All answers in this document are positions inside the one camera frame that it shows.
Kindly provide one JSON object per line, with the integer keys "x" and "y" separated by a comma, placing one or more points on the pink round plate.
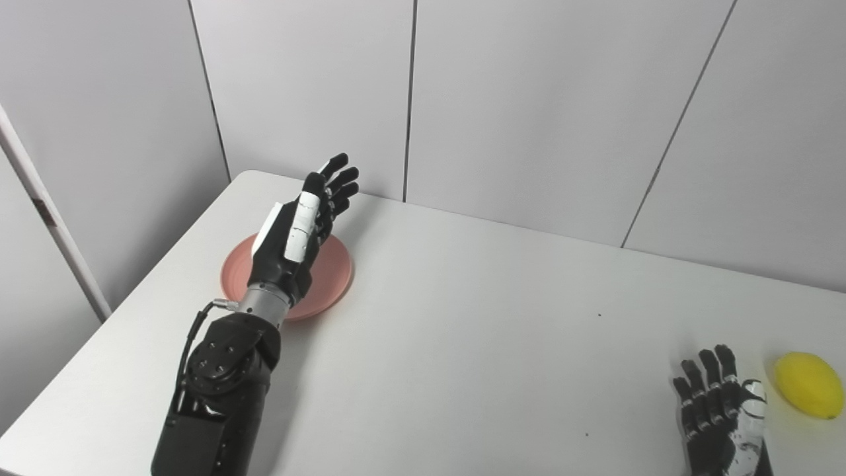
{"x": 330, "y": 271}

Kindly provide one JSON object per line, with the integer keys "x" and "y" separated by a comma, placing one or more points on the yellow lemon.
{"x": 809, "y": 385}

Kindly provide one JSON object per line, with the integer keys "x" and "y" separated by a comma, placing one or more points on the white post with bracket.
{"x": 76, "y": 264}

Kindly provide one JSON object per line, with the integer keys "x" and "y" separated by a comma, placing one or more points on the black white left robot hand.
{"x": 274, "y": 258}

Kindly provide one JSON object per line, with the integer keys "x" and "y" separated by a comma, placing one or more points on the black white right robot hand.
{"x": 707, "y": 436}

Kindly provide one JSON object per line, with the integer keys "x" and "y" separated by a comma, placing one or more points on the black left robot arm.
{"x": 218, "y": 396}

